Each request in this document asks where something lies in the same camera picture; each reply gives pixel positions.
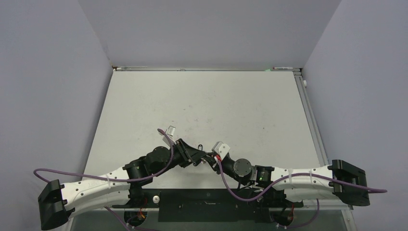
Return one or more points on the aluminium rail frame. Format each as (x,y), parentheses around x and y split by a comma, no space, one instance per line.
(312,123)

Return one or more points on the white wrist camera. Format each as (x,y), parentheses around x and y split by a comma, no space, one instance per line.
(169,137)
(220,150)

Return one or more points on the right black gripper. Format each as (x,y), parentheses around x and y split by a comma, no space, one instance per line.
(214,161)

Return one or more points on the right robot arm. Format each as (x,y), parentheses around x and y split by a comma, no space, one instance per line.
(338,181)

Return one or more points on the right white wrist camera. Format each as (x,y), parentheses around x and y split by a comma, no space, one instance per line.
(220,150)

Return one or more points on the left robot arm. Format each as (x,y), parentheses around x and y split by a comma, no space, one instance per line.
(59,201)

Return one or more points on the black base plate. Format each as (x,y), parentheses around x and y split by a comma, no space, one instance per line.
(207,205)

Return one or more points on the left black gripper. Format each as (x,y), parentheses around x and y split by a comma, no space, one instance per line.
(188,154)

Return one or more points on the red white marker pen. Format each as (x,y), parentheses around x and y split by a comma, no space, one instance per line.
(283,68)

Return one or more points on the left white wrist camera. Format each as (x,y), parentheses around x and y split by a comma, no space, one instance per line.
(169,137)

